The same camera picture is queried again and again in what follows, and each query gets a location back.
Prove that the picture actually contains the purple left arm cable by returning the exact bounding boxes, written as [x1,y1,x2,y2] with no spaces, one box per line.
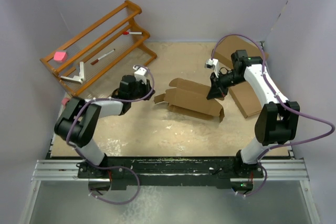
[65,64,155,205]

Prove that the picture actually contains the aluminium frame rail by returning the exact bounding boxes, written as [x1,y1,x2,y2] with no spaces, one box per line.
[32,159,309,181]

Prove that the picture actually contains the large folded cardboard box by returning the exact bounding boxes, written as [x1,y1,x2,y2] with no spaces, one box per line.
[214,35,270,71]

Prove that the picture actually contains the pink eraser block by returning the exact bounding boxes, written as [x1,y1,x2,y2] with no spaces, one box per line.
[53,50,68,63]

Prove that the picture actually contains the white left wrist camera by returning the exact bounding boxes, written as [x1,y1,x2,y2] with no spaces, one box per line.
[133,66,147,84]

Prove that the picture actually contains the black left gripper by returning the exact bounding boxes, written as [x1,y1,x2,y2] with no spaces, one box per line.
[129,78,155,102]

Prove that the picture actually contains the orange wooden rack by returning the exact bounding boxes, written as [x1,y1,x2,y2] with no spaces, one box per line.
[40,0,157,98]

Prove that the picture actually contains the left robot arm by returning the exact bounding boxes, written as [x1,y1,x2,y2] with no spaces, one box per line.
[54,75,155,178]

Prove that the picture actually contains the red capped white marker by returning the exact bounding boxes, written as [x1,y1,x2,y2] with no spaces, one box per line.
[123,31,142,35]

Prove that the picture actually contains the brown capped white marker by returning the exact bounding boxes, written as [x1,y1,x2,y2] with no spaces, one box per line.
[90,48,115,66]

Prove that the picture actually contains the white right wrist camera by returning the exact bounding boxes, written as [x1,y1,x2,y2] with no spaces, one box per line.
[205,59,220,77]

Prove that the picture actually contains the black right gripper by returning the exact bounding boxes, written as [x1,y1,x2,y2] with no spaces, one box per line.
[207,70,247,100]

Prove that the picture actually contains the pink capped green can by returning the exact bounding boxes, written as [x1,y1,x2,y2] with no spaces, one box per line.
[61,98,70,106]

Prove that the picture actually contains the medium folded cardboard box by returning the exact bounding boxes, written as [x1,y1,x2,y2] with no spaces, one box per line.
[229,82,261,118]

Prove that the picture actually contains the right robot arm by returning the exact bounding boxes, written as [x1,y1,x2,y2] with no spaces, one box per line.
[205,50,300,177]

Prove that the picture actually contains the white angled bracket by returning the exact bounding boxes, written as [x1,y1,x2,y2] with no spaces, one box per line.
[60,61,86,84]

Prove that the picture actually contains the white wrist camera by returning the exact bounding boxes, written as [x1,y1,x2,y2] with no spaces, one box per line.
[205,59,220,77]
[133,66,147,84]

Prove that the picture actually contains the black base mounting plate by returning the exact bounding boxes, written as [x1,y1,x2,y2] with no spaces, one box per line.
[76,156,264,190]

